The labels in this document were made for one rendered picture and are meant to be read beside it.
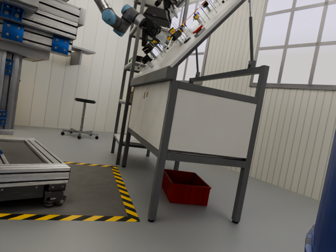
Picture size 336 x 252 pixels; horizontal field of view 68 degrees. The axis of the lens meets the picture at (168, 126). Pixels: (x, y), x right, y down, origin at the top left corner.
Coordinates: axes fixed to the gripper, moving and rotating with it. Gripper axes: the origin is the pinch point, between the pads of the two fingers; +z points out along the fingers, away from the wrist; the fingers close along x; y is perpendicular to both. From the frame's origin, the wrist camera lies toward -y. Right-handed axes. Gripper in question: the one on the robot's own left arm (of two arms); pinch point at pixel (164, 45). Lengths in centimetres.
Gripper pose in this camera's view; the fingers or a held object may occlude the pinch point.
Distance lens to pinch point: 168.4
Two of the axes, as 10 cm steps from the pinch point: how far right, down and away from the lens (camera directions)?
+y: 5.8, -7.1, -4.0
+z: 7.7, 6.4, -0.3
